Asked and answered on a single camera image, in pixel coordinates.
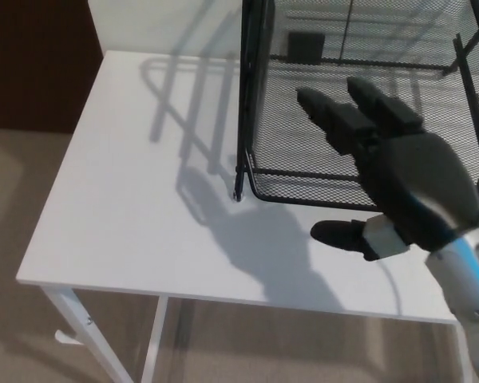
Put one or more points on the dark brown cabinet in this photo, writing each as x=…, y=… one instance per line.
x=32, y=60

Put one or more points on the white desk with metal legs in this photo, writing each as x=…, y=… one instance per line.
x=123, y=199

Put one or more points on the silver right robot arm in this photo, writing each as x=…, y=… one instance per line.
x=463, y=271

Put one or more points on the black metal file rack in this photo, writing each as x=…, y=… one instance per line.
x=239, y=179

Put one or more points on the white hook on desk leg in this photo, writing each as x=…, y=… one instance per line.
x=68, y=339

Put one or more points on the black rectangular plate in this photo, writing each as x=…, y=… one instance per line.
x=306, y=48

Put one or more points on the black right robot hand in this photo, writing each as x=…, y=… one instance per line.
x=415, y=167

